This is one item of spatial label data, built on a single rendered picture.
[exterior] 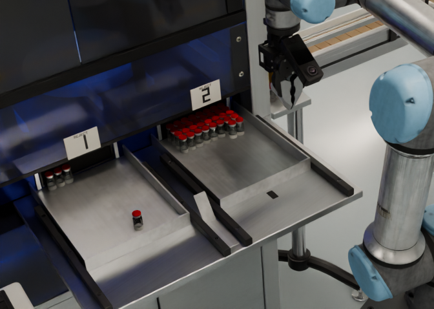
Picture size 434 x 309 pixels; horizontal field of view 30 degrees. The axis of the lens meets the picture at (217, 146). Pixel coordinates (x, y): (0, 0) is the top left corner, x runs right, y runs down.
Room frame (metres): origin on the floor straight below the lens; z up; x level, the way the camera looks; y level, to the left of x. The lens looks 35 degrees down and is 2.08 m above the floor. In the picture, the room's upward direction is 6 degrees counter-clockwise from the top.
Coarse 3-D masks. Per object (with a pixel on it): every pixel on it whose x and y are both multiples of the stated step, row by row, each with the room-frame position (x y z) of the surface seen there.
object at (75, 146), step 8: (96, 128) 1.60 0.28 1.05; (72, 136) 1.57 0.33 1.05; (80, 136) 1.58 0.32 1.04; (88, 136) 1.59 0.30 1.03; (96, 136) 1.60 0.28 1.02; (72, 144) 1.57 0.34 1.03; (80, 144) 1.58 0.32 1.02; (88, 144) 1.59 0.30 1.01; (96, 144) 1.60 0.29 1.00; (72, 152) 1.57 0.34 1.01; (80, 152) 1.58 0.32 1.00
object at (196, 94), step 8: (216, 80) 1.76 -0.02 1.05; (200, 88) 1.74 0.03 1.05; (216, 88) 1.76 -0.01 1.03; (192, 96) 1.73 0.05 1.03; (200, 96) 1.74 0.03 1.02; (208, 96) 1.75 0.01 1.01; (216, 96) 1.76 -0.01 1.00; (192, 104) 1.72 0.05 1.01; (200, 104) 1.73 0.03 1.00; (208, 104) 1.75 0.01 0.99
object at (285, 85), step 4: (284, 80) 1.52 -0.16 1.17; (288, 80) 1.53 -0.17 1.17; (272, 84) 1.56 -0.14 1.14; (284, 84) 1.52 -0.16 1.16; (288, 84) 1.53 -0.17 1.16; (272, 88) 1.57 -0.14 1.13; (284, 88) 1.52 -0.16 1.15; (288, 88) 1.53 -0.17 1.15; (276, 92) 1.55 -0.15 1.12; (284, 92) 1.52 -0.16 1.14; (288, 92) 1.53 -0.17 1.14; (284, 96) 1.52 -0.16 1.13; (288, 96) 1.53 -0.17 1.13; (280, 100) 1.53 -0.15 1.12; (284, 100) 1.52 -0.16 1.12; (288, 100) 1.53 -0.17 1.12; (284, 104) 1.53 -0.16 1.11; (288, 104) 1.53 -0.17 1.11; (292, 104) 1.53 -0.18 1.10; (288, 108) 1.53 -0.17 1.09
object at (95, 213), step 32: (128, 160) 1.69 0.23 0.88; (32, 192) 1.57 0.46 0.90; (64, 192) 1.58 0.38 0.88; (96, 192) 1.57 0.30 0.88; (128, 192) 1.56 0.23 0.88; (160, 192) 1.54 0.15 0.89; (64, 224) 1.46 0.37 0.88; (96, 224) 1.45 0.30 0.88; (128, 224) 1.44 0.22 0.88; (160, 224) 1.38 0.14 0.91; (96, 256) 1.31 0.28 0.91
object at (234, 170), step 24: (168, 144) 1.74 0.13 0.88; (216, 144) 1.72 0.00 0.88; (240, 144) 1.71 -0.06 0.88; (264, 144) 1.70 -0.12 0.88; (288, 144) 1.65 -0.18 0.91; (192, 168) 1.63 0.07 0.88; (216, 168) 1.62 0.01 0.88; (240, 168) 1.61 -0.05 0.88; (264, 168) 1.60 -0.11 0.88; (288, 168) 1.55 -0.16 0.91; (216, 192) 1.52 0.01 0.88; (240, 192) 1.48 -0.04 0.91
